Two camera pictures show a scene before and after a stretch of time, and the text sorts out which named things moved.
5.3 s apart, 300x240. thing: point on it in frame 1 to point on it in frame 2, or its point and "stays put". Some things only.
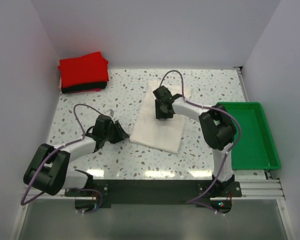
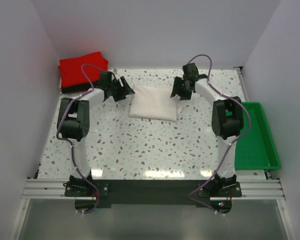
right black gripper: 163,107 to 181,88
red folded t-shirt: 88,68 stays put
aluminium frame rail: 263,188 stays put
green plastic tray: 254,150 stays put
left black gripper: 115,131 to 118,89
